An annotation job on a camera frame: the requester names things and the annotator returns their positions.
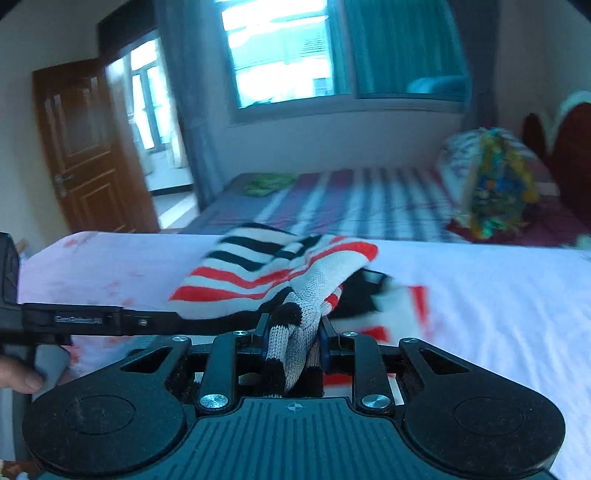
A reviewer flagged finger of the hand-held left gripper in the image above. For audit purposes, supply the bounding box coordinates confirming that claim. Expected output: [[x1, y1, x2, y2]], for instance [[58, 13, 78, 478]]
[[21, 302, 179, 337]]

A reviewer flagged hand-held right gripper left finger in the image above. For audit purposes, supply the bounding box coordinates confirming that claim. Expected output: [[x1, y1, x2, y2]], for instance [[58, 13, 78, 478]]
[[119, 315, 271, 414]]

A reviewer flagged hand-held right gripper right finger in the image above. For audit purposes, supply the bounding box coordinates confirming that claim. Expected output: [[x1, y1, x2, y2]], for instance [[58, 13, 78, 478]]
[[320, 318, 472, 414]]

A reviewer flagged striped white black red sweater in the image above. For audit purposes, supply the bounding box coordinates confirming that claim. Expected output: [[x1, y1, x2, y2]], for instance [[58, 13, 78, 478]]
[[168, 223, 432, 398]]

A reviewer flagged person's left hand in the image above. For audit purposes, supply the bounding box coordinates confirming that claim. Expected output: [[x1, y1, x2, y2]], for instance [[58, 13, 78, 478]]
[[0, 356, 45, 394]]

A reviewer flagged white pink bed sheet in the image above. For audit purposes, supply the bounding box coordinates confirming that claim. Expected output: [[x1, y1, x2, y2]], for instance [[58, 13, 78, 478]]
[[18, 231, 591, 480]]

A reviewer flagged brown wooden door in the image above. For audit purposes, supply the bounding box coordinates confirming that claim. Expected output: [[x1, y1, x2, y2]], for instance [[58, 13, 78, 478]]
[[32, 60, 160, 234]]

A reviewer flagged bed with striped sheet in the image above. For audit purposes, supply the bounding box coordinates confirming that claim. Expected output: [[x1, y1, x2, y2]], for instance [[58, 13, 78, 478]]
[[185, 168, 467, 241]]

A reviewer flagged green cloth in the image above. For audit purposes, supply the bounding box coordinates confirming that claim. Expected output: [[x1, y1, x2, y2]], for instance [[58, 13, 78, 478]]
[[245, 173, 296, 197]]

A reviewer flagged grey curtain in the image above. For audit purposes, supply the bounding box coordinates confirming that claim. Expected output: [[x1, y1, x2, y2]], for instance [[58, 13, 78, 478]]
[[154, 0, 227, 217], [466, 0, 502, 130]]

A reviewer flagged colourful patterned pillow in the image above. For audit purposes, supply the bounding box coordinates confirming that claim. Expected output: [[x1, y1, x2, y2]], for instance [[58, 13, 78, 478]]
[[464, 129, 539, 241]]

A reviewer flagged striped pillow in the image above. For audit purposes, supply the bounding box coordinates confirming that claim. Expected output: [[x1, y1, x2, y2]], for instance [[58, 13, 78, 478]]
[[436, 129, 555, 199]]

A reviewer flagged dark red blanket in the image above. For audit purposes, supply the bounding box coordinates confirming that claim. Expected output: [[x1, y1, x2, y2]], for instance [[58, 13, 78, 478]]
[[445, 198, 591, 247]]

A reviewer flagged teal cushion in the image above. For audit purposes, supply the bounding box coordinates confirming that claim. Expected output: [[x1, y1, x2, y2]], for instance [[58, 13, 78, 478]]
[[406, 76, 467, 100]]

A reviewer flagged red heart-shaped headboard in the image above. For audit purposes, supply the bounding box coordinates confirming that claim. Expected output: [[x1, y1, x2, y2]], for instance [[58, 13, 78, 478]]
[[522, 92, 591, 222]]

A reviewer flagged window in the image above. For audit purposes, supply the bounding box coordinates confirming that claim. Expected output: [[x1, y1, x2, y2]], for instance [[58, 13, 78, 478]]
[[219, 0, 469, 112]]

